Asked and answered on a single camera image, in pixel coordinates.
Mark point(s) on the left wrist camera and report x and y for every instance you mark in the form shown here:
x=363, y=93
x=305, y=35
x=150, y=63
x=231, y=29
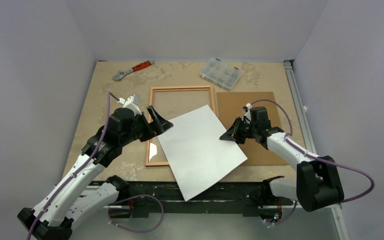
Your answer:
x=132, y=103

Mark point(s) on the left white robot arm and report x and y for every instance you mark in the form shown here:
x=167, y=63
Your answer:
x=57, y=215

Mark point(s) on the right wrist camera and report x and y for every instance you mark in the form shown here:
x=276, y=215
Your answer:
x=246, y=108

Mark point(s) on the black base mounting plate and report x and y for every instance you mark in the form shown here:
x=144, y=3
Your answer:
x=249, y=199

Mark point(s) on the brown fibreboard backing board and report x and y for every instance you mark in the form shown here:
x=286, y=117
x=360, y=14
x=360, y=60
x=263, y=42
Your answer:
x=229, y=106

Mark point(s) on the clear plastic organizer box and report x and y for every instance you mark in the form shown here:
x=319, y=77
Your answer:
x=220, y=73

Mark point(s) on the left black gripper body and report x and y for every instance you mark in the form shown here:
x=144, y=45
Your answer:
x=141, y=129

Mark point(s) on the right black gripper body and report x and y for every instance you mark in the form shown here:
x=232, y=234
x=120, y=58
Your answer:
x=241, y=128

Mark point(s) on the red handled adjustable wrench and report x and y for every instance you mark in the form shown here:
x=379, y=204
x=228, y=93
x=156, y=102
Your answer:
x=122, y=73

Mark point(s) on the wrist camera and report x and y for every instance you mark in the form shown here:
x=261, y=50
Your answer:
x=246, y=108
x=132, y=103

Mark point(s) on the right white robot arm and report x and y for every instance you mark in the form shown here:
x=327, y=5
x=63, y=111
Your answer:
x=317, y=184

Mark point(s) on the photo print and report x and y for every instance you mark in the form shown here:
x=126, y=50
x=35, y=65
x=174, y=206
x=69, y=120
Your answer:
x=198, y=158

